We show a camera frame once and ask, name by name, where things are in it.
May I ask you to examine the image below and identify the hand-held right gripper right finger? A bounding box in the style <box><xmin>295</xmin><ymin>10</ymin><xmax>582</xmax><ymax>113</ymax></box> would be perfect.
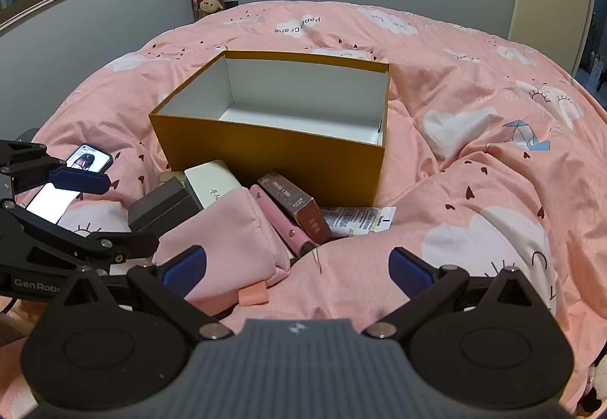
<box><xmin>363</xmin><ymin>247</ymin><xmax>555</xmax><ymax>339</ymax></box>

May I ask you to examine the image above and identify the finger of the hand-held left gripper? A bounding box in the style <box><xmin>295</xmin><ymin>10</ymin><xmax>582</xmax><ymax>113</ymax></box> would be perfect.
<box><xmin>0</xmin><ymin>200</ymin><xmax>159</xmax><ymax>269</ymax></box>
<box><xmin>0</xmin><ymin>139</ymin><xmax>115</xmax><ymax>197</ymax></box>

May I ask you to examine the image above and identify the cream door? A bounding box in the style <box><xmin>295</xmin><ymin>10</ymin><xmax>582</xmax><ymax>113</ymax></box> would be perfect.
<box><xmin>507</xmin><ymin>0</ymin><xmax>601</xmax><ymax>78</ymax></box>

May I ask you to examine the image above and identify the brown patterned box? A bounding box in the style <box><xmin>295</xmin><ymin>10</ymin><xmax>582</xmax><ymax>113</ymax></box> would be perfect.
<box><xmin>257</xmin><ymin>170</ymin><xmax>333</xmax><ymax>245</ymax></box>

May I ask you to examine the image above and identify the pink printed blanket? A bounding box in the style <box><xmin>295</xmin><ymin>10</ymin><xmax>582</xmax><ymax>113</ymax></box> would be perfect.
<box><xmin>0</xmin><ymin>0</ymin><xmax>607</xmax><ymax>419</ymax></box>

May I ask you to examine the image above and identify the orange cardboard box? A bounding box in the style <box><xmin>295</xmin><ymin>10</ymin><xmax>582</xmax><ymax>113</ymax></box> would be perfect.
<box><xmin>148</xmin><ymin>50</ymin><xmax>391</xmax><ymax>207</ymax></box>

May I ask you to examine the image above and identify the pink stick with metal tip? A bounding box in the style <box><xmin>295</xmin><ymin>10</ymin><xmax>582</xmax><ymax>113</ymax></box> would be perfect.
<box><xmin>249</xmin><ymin>184</ymin><xmax>324</xmax><ymax>275</ymax></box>

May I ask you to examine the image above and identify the dark grey box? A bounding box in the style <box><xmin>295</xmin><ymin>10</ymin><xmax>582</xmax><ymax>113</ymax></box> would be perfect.
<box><xmin>128</xmin><ymin>176</ymin><xmax>204</xmax><ymax>235</ymax></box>

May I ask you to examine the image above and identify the pink pouch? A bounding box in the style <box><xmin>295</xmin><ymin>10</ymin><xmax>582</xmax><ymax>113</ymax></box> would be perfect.
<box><xmin>154</xmin><ymin>186</ymin><xmax>292</xmax><ymax>306</ymax></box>

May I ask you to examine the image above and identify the white tube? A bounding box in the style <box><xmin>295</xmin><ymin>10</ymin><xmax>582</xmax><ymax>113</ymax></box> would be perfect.
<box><xmin>320</xmin><ymin>205</ymin><xmax>396</xmax><ymax>238</ymax></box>

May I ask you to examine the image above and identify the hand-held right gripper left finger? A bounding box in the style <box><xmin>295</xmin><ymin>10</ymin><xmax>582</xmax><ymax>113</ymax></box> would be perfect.
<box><xmin>50</xmin><ymin>244</ymin><xmax>235</xmax><ymax>341</ymax></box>

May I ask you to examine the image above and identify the white case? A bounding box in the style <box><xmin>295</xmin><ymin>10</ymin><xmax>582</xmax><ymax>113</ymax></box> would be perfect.
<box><xmin>183</xmin><ymin>159</ymin><xmax>242</xmax><ymax>211</ymax></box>

